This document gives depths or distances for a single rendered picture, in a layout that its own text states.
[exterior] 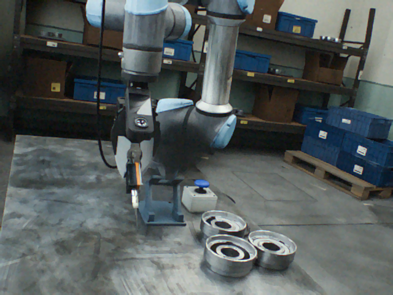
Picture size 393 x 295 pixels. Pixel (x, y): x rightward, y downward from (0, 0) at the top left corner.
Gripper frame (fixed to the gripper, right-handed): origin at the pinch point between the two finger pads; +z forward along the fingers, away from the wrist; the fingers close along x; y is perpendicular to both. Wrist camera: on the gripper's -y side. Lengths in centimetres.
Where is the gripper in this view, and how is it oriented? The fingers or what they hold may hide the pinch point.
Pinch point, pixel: (132, 173)
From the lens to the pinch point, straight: 83.6
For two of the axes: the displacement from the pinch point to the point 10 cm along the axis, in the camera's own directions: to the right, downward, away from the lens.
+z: -1.3, 9.4, 3.0
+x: -9.5, -0.4, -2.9
